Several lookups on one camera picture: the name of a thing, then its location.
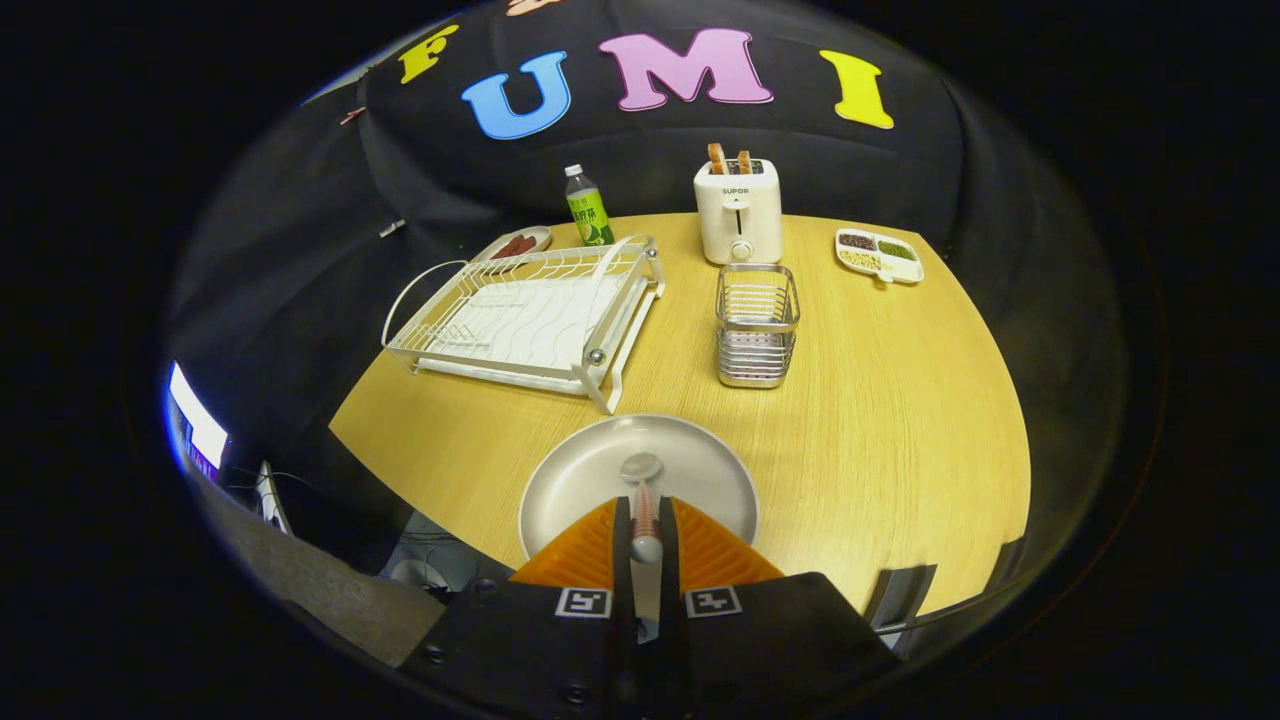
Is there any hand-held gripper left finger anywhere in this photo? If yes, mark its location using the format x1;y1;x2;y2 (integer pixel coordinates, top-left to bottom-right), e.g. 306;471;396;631
400;497;641;716

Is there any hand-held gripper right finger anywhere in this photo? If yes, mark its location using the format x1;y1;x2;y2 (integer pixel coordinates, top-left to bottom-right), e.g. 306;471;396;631
657;497;901;716

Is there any metal spoon with pink handle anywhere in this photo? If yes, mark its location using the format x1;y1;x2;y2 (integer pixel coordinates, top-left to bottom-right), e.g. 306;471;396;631
620;452;665;566

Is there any large white plate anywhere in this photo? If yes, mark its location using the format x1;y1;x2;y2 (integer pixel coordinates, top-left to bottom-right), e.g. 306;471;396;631
518;413;761;621

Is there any silver wire basket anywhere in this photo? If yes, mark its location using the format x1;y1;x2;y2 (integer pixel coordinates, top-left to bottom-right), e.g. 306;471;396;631
715;263;801;390

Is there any white wire dish rack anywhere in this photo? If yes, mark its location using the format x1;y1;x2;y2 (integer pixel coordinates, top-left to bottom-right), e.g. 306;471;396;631
382;235;667;415

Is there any small beige plate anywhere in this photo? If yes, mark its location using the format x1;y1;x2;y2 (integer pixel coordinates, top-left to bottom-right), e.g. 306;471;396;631
478;226;553;263

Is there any white divided snack dish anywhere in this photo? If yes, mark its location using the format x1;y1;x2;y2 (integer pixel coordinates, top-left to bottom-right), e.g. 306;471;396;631
835;228;925;286

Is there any dark grey chair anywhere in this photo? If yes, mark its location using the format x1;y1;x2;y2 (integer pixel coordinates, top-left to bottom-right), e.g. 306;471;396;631
865;563;939;633

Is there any green label drink bottle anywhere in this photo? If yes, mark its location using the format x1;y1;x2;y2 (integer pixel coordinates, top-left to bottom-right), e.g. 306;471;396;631
564;164;615;248

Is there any cream white toaster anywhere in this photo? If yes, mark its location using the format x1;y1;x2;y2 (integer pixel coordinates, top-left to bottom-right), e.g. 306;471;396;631
693;157;784;266

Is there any glowing monitor screen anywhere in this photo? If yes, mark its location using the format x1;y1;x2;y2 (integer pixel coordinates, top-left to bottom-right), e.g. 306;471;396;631
165;362;229;473

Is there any black backdrop cloth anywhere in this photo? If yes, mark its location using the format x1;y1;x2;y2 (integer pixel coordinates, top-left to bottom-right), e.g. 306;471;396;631
165;0;1131;561

